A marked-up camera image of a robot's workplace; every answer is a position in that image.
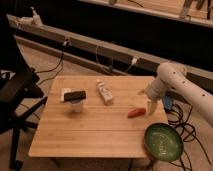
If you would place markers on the long wooden beam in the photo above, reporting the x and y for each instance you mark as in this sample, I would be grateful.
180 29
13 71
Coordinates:
109 50

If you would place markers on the white spray bottle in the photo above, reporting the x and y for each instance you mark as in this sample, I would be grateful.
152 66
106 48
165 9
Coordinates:
36 17

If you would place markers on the clear plastic cup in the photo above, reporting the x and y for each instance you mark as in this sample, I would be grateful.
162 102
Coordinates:
77 106

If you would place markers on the blue box on floor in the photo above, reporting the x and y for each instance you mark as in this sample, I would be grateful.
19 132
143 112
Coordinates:
167 102

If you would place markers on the black block on cup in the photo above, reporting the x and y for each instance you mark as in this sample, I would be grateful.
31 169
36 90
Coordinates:
75 95

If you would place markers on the green ceramic bowl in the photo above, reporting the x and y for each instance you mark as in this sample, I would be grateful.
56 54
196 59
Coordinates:
163 142

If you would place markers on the wooden table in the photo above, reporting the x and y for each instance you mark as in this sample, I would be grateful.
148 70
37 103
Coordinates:
100 131

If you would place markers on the white tube bottle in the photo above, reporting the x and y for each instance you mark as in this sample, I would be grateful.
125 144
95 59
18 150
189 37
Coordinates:
104 92

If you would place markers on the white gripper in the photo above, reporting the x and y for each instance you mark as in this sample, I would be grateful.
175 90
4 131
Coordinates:
154 91

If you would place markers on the black office chair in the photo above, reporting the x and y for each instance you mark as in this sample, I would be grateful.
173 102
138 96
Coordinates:
17 82

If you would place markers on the white card on table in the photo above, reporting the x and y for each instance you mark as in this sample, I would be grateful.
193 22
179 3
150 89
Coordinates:
63 92

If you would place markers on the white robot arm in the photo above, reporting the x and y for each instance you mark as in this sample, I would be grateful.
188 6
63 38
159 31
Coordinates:
171 75

